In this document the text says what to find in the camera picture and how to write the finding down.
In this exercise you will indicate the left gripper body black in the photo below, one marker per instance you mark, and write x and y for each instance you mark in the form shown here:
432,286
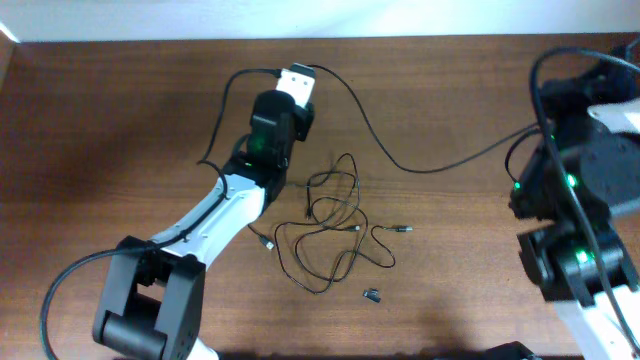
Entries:
305,118

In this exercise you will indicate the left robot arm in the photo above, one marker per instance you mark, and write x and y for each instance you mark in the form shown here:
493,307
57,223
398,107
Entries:
151,304

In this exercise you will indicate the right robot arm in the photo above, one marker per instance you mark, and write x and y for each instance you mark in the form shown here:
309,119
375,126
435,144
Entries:
582,176

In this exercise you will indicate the small black adapter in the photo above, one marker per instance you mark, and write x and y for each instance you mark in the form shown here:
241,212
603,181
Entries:
372,294

